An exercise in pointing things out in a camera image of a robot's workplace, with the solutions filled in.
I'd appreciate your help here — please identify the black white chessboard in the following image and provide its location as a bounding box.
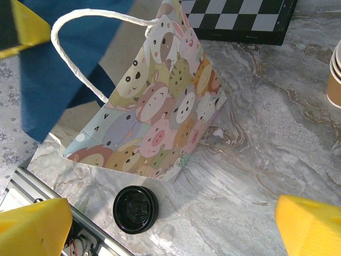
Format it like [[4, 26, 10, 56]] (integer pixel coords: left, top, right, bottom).
[[178, 0, 298, 46]]

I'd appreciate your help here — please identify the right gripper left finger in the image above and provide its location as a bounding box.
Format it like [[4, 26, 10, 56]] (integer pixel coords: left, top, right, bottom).
[[0, 197, 73, 256]]

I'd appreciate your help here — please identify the black plastic cup lid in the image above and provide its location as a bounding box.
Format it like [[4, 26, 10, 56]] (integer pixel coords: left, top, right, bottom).
[[112, 186, 160, 235]]

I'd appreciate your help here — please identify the brown paper cup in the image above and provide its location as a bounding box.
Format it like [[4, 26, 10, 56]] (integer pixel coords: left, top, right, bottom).
[[326, 63, 341, 109], [330, 49, 341, 79], [334, 39, 341, 70]]

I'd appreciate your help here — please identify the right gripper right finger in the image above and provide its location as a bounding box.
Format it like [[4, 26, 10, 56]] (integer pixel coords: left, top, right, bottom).
[[274, 194, 341, 256]]

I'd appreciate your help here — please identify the tan felt sheet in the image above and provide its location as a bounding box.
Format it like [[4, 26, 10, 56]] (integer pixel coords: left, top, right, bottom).
[[49, 20, 152, 135]]

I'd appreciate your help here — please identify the blue felt cloth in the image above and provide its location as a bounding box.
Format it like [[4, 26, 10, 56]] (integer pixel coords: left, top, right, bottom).
[[20, 0, 134, 143]]

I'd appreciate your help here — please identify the aluminium extrusion rail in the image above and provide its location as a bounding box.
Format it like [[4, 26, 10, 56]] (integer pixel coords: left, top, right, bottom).
[[0, 167, 135, 256]]

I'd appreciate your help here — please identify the white animal print paper bag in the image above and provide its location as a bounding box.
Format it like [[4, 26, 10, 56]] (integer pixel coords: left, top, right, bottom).
[[50, 0, 228, 182]]

